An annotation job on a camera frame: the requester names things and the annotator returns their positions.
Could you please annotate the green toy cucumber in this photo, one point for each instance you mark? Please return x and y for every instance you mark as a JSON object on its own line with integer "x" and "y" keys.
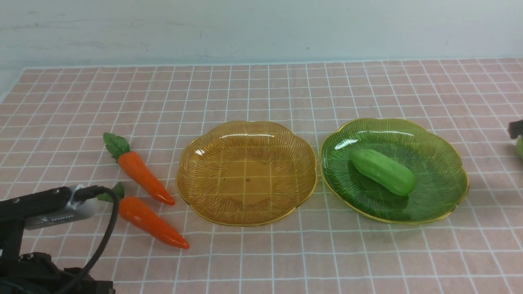
{"x": 519, "y": 147}
{"x": 393, "y": 176}

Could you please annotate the black gripper finger viewer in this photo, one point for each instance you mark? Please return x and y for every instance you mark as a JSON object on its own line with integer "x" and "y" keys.
{"x": 515, "y": 129}

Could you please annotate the pink checkered tablecloth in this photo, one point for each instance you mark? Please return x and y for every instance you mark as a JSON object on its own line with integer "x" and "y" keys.
{"x": 52, "y": 126}

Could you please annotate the black gripper body, viewer left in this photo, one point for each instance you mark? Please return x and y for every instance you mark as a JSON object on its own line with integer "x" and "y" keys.
{"x": 36, "y": 273}

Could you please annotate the silver wrist camera, viewer left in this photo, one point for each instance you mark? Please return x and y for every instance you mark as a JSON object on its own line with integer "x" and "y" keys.
{"x": 61, "y": 205}

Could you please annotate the amber glass plate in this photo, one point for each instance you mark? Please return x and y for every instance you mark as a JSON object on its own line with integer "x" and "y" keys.
{"x": 243, "y": 173}

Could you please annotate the orange toy carrot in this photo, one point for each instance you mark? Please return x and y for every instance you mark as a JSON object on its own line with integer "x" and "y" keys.
{"x": 135, "y": 211}
{"x": 134, "y": 167}

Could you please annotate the green glass plate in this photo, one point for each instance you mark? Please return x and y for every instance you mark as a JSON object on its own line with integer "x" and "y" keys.
{"x": 441, "y": 180}

